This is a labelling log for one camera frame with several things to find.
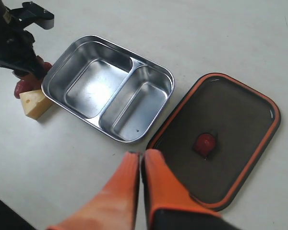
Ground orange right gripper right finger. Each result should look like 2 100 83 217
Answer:
141 148 240 230

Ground steel two-compartment lunch box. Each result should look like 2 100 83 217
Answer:
42 35 175 143

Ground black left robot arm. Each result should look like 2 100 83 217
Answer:
0 0 46 80

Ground dark transparent lid orange seal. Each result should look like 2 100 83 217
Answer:
147 72 281 211

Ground red toy sausage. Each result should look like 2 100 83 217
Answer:
14 56 52 99

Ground yellow toy cheese wedge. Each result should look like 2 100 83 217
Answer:
20 90 54 120

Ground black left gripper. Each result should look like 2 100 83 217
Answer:
0 23 46 80

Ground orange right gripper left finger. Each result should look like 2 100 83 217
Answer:
48 152 140 230

